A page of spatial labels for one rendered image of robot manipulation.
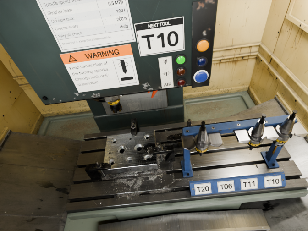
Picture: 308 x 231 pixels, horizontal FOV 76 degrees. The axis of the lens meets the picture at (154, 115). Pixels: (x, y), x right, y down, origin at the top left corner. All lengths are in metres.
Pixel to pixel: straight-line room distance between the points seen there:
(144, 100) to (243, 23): 0.90
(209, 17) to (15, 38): 0.39
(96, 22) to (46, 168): 1.35
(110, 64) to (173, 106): 1.04
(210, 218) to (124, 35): 0.99
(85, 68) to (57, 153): 1.28
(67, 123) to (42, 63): 1.61
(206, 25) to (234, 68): 1.44
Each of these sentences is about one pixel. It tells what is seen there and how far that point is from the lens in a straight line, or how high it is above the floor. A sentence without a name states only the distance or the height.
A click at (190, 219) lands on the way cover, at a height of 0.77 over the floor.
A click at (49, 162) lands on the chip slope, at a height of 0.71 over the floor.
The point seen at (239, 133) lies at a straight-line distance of 0.88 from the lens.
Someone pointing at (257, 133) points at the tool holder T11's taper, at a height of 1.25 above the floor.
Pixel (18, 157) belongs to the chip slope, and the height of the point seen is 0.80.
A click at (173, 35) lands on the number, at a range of 0.44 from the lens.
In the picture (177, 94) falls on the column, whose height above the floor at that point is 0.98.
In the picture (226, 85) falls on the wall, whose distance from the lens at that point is 1.94.
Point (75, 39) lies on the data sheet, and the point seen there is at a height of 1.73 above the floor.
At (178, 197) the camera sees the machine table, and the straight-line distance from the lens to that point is 1.06.
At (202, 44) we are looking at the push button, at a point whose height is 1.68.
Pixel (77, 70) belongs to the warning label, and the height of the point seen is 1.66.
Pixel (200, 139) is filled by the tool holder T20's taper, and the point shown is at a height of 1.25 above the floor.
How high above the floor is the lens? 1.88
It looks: 45 degrees down
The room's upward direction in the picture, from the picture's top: 10 degrees counter-clockwise
